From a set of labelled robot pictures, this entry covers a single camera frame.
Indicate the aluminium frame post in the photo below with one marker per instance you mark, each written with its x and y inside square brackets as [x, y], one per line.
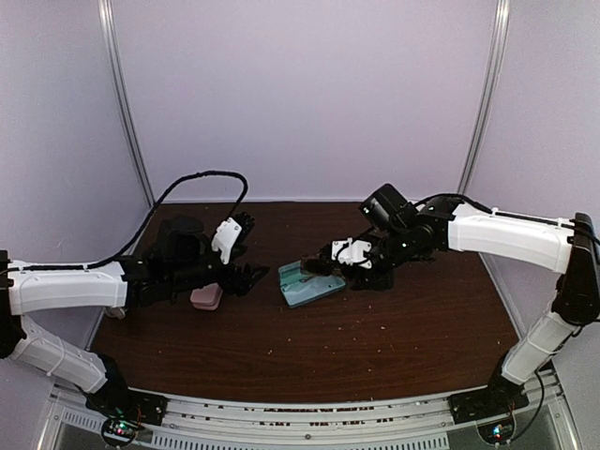
[107, 25]
[495, 58]

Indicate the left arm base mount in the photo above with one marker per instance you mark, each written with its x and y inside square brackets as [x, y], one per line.
[130, 419]

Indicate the grey-blue glasses case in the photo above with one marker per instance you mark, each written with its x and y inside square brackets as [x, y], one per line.
[289, 273]

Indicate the left aluminium frame post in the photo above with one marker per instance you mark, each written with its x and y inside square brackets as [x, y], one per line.
[107, 25]

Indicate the light blue cloth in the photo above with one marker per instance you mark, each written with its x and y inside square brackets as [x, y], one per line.
[307, 290]

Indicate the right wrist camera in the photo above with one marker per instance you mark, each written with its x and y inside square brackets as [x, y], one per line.
[349, 251]

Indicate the pink glasses case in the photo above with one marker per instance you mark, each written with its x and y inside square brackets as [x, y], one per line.
[207, 298]

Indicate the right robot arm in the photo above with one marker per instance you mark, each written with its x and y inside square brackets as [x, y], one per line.
[404, 230]

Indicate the patterned mug orange inside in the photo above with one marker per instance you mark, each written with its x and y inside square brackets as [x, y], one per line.
[118, 313]

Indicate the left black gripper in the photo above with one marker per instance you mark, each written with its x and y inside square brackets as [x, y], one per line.
[231, 286]

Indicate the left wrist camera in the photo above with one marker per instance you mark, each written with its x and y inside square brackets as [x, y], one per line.
[231, 232]

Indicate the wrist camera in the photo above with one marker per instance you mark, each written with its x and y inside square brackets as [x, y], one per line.
[231, 232]
[349, 251]

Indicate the dark sunglasses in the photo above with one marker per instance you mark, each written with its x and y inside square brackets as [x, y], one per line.
[319, 265]

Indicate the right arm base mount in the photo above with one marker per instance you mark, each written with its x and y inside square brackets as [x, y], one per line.
[483, 408]

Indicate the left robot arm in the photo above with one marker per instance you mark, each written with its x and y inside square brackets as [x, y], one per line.
[183, 259]

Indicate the aluminium front rail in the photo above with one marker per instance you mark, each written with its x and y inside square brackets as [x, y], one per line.
[425, 422]

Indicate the right aluminium frame post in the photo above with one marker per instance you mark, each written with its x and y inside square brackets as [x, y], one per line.
[495, 58]

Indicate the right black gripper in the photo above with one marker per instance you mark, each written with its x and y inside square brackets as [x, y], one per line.
[364, 279]

